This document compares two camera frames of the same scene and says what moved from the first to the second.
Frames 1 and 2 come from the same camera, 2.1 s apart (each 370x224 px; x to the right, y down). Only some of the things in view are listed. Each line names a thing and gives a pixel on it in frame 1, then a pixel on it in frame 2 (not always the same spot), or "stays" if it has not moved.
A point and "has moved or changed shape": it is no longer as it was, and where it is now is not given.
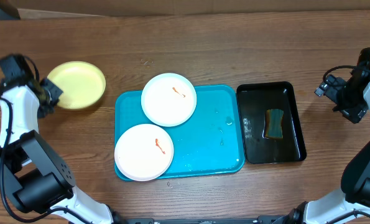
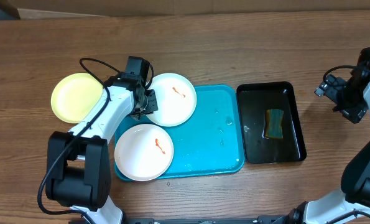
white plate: (143, 152) stays
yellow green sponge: (273, 128) stays
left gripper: (51, 86) to (153, 104)
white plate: (168, 99) stays
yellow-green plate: (82, 83) has moved or changed shape
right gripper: (357, 113) stays
